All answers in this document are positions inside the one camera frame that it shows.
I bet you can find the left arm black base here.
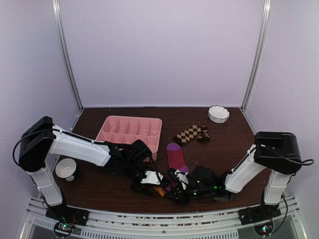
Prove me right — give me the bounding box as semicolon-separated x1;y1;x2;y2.
45;207;89;226

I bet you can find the aluminium front frame rail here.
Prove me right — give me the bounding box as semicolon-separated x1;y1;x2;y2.
17;197;311;239

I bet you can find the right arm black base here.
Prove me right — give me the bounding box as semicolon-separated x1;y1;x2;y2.
238;205;281;225

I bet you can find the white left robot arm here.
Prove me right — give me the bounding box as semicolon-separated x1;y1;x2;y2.
14;116;168;221

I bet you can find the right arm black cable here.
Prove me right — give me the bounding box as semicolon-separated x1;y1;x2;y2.
256;141;315;166

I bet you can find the white scalloped bowl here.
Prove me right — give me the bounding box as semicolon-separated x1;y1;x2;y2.
208;105;230;123

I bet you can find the pink divided plastic tray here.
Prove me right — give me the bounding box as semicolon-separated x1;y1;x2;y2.
96;116;162;160

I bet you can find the brown checkered sock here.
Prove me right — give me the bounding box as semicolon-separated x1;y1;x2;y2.
173;125;211;146

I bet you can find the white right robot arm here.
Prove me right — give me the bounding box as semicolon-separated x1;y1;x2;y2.
164;131;302;220

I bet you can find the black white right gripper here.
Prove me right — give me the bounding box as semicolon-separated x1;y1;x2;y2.
164;185;214;208

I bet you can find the aluminium right corner post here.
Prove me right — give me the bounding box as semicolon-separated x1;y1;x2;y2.
241;0;272;114

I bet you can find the magenta purple sock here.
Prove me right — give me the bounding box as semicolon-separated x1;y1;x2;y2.
163;143;189;192

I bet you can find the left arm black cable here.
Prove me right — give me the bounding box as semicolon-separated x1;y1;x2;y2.
12;123;54;171

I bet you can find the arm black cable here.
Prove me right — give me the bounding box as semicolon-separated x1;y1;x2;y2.
12;123;54;171
256;141;315;166

